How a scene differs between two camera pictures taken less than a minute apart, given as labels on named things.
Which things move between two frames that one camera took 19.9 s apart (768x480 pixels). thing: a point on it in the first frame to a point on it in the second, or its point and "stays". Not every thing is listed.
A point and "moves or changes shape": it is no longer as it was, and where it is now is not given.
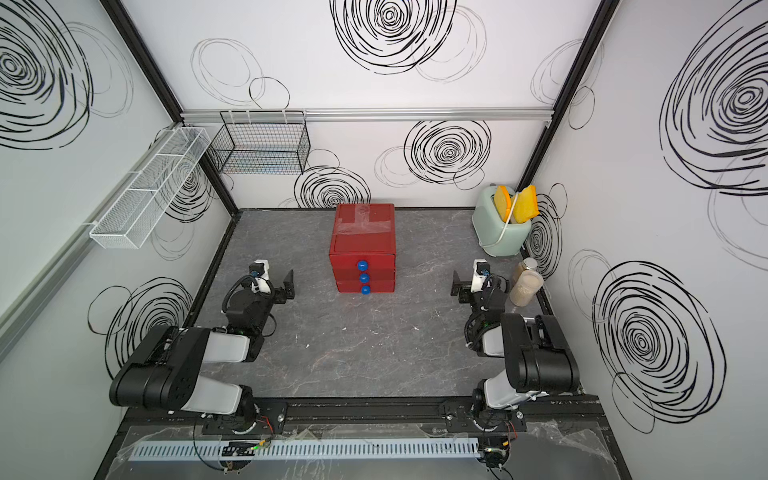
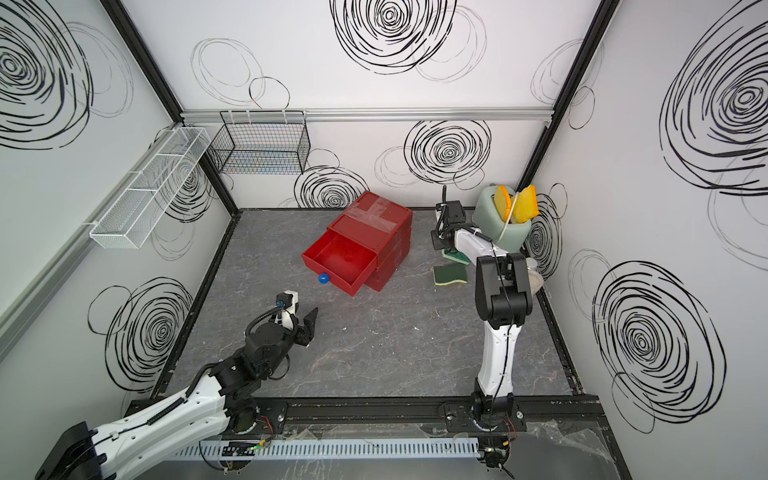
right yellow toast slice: x=526 y=204 stays
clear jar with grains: x=527 y=283 stays
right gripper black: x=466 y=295 to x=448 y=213
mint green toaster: x=497 y=237 stays
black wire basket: x=261 y=142 stays
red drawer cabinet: x=363 y=248 moves or changes shape
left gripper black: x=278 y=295 to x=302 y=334
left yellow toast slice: x=502 y=200 stays
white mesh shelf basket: x=130 y=219 stays
